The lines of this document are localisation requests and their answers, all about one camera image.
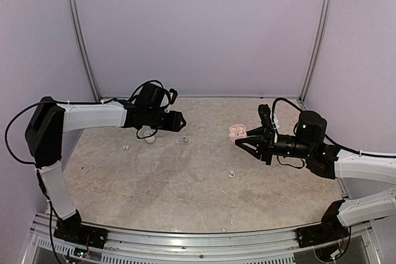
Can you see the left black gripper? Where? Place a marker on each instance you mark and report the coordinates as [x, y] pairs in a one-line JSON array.
[[174, 124]]

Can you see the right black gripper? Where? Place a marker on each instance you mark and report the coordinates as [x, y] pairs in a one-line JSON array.
[[259, 141]]

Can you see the pink earbud charging case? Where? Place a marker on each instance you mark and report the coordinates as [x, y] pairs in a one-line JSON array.
[[237, 131]]

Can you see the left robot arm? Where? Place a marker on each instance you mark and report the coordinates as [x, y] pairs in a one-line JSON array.
[[148, 106]]

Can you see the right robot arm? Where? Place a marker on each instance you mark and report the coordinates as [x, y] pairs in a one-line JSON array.
[[326, 161]]

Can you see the white earbud charging case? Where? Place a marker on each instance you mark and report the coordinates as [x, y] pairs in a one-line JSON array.
[[149, 136]]

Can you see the white earbud right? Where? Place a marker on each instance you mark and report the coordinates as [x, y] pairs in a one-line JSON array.
[[231, 174]]

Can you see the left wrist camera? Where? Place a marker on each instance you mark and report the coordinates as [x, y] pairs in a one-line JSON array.
[[171, 96]]

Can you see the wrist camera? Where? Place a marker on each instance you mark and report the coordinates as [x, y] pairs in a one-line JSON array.
[[266, 121], [171, 96]]

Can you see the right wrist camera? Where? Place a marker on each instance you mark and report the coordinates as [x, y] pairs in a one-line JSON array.
[[266, 121]]

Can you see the front aluminium rail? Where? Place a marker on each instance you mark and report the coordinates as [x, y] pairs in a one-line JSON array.
[[135, 246]]

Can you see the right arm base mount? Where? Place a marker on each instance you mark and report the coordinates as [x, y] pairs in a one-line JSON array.
[[329, 228]]

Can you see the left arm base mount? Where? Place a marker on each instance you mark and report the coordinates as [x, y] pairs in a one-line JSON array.
[[73, 230]]

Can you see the right aluminium frame post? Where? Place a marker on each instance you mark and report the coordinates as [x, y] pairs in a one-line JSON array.
[[316, 49]]

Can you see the aluminium frame post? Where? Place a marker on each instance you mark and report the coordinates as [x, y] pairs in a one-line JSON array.
[[82, 49], [316, 49]]

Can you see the left aluminium frame post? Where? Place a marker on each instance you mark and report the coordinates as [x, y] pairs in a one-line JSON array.
[[82, 49]]

